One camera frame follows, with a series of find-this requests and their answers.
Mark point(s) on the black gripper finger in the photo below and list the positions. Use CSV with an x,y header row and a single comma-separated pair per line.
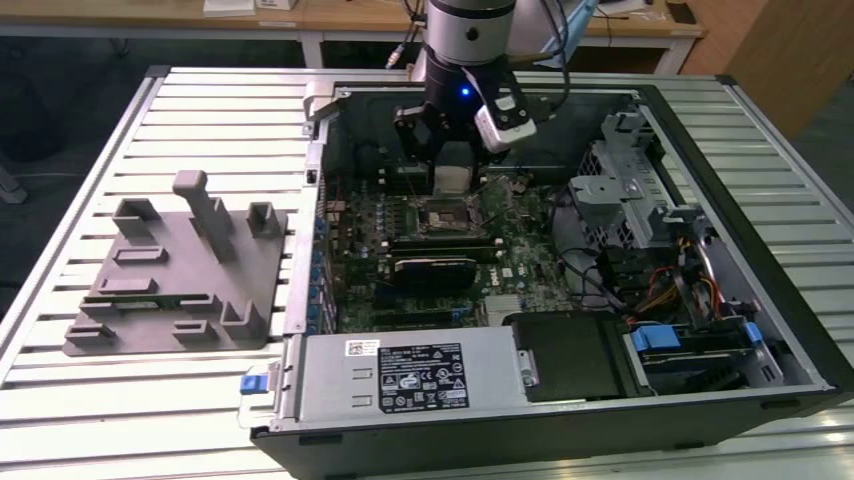
x,y
415,132

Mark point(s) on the silver CPU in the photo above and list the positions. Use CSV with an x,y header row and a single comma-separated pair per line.
x,y
452,181

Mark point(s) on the socket locking lever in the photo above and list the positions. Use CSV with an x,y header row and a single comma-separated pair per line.
x,y
415,190

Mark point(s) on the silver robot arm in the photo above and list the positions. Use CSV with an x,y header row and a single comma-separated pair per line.
x,y
467,30

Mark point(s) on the CPU socket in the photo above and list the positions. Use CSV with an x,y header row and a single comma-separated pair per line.
x,y
446,217

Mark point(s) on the RAM slot white latches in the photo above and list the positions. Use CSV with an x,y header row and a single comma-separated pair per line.
x,y
399,171
486,258

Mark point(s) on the RAM slot black latches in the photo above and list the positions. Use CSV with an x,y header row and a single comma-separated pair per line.
x,y
440,242
440,254
400,190
400,177

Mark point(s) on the coin cell battery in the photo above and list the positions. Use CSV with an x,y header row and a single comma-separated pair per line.
x,y
516,186

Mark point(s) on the silver drive cage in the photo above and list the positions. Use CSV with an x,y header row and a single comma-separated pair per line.
x,y
601,192

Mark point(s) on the black graphics card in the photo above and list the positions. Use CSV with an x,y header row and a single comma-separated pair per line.
x,y
434,280

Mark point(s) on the wooden desk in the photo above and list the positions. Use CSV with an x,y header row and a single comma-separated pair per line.
x,y
267,22

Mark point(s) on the white box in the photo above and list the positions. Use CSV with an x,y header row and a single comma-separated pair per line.
x,y
275,4

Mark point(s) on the green motherboard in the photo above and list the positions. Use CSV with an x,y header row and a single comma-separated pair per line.
x,y
534,280

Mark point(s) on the silver chipset heatsink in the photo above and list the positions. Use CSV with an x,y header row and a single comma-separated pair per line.
x,y
503,305

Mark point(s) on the black expansion slot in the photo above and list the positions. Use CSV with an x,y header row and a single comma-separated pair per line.
x,y
414,319

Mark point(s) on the white paper stack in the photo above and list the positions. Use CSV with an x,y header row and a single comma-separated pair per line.
x,y
228,6

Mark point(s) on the small black device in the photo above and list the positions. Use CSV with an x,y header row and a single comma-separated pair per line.
x,y
682,12

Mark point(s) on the grey parts rack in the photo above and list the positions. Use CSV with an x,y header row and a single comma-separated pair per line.
x,y
187,270

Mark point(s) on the black plastic shroud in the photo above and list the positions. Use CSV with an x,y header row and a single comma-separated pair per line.
x,y
567,355

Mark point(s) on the green RAM stick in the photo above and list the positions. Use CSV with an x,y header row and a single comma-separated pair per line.
x,y
167,300

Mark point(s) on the silver power supply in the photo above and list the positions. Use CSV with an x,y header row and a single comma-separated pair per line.
x,y
320,380

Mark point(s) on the wooden cabinet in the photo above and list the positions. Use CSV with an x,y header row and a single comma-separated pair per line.
x,y
787,50

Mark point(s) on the blue disk carrier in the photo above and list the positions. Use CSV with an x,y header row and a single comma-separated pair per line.
x,y
654,340

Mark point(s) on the blue plastic latch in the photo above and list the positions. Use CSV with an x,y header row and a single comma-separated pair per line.
x,y
252,385

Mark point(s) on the grey chair base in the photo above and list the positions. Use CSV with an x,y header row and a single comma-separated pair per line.
x,y
12,192

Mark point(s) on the black PC case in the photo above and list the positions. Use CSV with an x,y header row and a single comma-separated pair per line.
x,y
467,450

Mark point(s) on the blue carrier tab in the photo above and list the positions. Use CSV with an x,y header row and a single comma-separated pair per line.
x,y
751,334

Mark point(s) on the silver disk bay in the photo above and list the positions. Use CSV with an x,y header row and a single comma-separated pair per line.
x,y
767,367

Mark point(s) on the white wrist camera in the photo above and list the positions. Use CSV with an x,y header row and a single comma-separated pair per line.
x,y
514,135

